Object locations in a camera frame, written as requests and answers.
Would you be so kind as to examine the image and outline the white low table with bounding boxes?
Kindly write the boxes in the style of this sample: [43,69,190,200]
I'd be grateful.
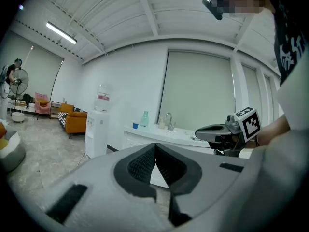
[7,97,35,113]

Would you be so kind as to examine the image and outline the large white roller blind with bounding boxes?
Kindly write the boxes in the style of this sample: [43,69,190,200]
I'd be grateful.
[159,50,236,132]

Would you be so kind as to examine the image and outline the chrome faucet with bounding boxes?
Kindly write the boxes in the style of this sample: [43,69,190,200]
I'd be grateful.
[164,112,177,131]

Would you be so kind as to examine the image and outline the black head camera mount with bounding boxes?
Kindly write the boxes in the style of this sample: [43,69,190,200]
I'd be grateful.
[202,0,224,21]

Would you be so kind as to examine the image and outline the orange sofa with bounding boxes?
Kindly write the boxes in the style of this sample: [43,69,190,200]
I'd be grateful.
[57,103,88,139]

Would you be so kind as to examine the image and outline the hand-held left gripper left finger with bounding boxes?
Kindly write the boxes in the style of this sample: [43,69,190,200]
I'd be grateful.
[26,143,175,232]

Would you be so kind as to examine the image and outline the person's right forearm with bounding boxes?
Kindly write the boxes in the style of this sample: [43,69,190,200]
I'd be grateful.
[246,115,292,150]

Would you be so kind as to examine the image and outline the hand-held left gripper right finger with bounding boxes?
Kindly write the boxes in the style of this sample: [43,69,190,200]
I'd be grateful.
[155,143,252,231]

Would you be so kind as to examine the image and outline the white round ottoman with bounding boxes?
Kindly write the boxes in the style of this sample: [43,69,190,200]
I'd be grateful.
[11,112,26,124]

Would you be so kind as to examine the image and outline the pink armchair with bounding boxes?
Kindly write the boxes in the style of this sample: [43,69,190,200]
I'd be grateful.
[34,92,52,116]

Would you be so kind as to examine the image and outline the narrow white roller blind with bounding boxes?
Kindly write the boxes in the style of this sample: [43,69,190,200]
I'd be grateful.
[241,63,263,120]
[264,75,274,125]

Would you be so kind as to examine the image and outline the black and white striped cushion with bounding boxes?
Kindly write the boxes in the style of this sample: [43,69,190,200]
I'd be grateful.
[57,111,71,127]

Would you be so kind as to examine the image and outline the white sink vanity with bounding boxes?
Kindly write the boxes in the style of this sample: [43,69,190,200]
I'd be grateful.
[122,124,253,189]

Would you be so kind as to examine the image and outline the wooden side table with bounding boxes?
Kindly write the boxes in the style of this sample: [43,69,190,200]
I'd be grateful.
[50,101,62,120]

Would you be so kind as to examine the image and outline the ceiling tube light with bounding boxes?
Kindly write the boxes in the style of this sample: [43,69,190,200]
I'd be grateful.
[46,21,78,45]

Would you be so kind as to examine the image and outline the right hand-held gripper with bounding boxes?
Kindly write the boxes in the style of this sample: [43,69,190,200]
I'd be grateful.
[195,107,262,158]

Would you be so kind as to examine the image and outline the black standing fan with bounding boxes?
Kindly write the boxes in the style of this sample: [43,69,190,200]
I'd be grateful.
[9,68,30,111]

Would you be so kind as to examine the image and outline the person's black star-print t-shirt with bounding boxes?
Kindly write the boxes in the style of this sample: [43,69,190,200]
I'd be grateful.
[272,0,309,87]

